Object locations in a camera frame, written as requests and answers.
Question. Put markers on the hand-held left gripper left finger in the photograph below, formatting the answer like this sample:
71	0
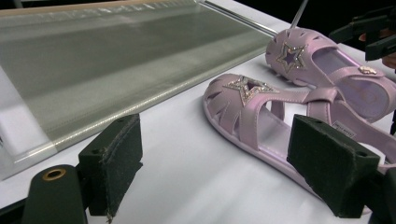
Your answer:
113	161

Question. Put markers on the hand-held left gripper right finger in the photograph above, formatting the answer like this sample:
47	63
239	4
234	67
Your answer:
333	168

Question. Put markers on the pink star sandal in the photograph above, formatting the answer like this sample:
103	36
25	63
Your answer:
314	51
243	115

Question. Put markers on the thin metal rod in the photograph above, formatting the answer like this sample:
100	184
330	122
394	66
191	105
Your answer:
298	14

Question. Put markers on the clear plastic storage box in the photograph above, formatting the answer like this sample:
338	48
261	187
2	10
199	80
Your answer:
118	65

